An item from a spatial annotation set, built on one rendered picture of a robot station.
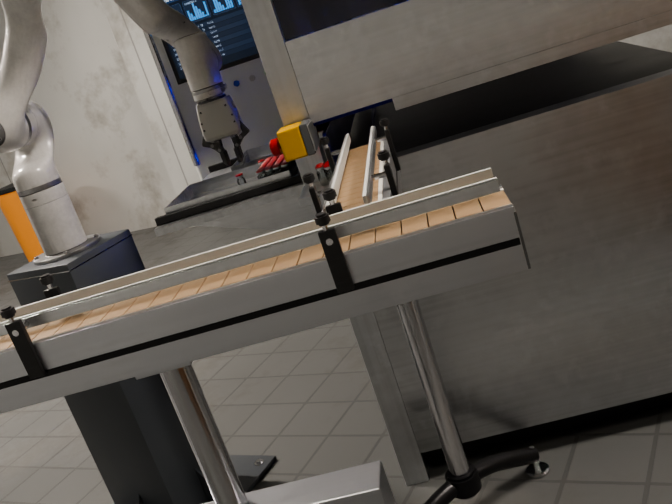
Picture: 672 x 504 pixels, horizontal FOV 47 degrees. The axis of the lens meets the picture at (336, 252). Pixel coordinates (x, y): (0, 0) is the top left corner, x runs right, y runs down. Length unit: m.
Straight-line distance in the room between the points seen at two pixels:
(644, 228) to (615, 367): 0.37
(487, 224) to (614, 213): 0.94
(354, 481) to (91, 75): 5.92
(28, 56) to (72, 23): 4.79
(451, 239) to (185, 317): 0.39
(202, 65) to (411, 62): 0.52
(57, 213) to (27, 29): 0.48
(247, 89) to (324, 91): 1.09
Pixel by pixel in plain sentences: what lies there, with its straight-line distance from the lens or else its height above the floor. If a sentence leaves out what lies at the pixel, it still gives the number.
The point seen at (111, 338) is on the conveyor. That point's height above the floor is 0.91.
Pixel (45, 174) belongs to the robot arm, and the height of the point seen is 1.08.
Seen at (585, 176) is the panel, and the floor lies 0.71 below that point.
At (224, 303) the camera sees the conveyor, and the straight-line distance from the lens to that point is 1.11.
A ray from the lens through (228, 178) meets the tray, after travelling 2.25.
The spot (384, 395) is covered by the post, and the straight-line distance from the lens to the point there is 2.09.
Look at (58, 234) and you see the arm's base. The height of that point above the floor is 0.92.
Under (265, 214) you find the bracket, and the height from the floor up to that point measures 0.82.
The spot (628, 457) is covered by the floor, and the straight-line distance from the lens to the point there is 2.15.
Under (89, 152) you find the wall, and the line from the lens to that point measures 7.23.
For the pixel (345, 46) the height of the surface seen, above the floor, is 1.16.
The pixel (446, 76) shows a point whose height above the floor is 1.03.
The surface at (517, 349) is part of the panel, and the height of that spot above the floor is 0.32.
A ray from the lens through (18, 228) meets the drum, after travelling 7.09.
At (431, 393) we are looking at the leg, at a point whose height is 0.37.
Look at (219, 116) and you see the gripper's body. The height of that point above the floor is 1.09.
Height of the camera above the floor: 1.24
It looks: 16 degrees down
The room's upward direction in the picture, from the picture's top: 19 degrees counter-clockwise
